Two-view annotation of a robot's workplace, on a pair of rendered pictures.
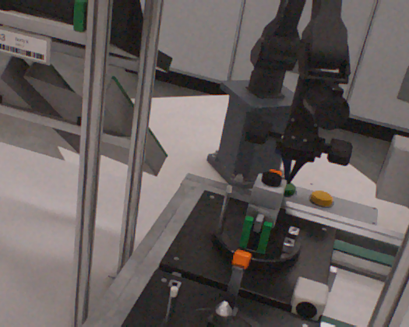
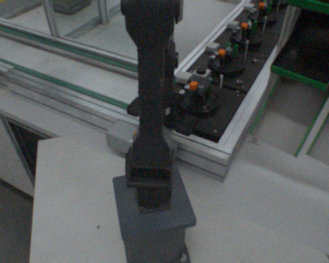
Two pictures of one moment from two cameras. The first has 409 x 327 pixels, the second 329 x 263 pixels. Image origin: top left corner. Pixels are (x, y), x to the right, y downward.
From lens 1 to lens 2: 156 cm
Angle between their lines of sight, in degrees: 105
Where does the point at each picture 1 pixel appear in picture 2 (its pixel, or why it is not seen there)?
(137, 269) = (253, 98)
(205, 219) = (221, 115)
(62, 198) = (307, 198)
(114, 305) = (260, 86)
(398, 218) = (54, 183)
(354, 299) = not seen: hidden behind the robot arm
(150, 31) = (289, 17)
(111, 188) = (276, 211)
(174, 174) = (224, 237)
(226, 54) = not seen: outside the picture
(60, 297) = not seen: hidden behind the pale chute
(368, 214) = (116, 126)
